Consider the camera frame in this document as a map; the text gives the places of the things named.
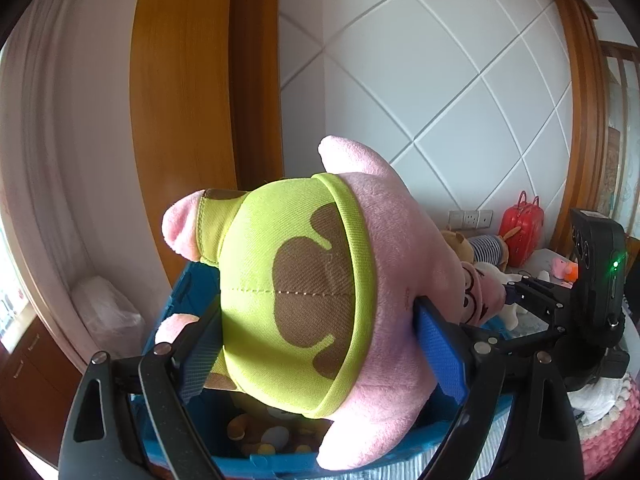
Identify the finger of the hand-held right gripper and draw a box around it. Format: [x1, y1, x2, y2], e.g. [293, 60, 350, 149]
[460, 324, 569, 359]
[502, 275, 576, 317]

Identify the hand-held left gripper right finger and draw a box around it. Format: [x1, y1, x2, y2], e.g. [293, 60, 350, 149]
[412, 296, 585, 480]

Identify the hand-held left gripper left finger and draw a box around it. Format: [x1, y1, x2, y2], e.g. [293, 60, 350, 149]
[59, 307, 226, 480]

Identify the blue plastic crate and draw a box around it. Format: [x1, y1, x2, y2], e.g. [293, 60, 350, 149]
[132, 260, 516, 480]

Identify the pink starfish plush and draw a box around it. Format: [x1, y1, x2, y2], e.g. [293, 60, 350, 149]
[155, 135, 506, 471]

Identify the white plush animal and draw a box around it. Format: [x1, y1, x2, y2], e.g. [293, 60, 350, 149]
[475, 262, 531, 331]

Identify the pink pig plush orange dress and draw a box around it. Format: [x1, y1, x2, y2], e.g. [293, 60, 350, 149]
[550, 257, 581, 286]

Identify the red toy suitcase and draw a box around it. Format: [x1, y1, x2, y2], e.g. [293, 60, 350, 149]
[498, 191, 545, 267]

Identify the brown capybara plush striped shirt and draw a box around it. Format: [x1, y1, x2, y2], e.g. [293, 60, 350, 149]
[440, 230, 511, 268]

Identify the white plastic bag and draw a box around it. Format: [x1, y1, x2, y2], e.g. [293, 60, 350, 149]
[70, 275, 146, 361]

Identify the spotted brown plush toy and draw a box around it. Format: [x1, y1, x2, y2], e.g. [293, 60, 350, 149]
[225, 395, 333, 458]

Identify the pink knitted cushion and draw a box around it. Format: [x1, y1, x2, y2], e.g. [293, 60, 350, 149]
[582, 375, 640, 478]

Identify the brown wooden cabinet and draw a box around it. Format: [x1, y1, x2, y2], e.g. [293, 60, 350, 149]
[0, 320, 86, 466]

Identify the white curtain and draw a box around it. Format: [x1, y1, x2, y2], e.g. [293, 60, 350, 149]
[0, 0, 166, 361]

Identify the wooden frame post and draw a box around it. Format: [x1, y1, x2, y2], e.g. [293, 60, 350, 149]
[540, 0, 608, 251]
[132, 0, 283, 281]

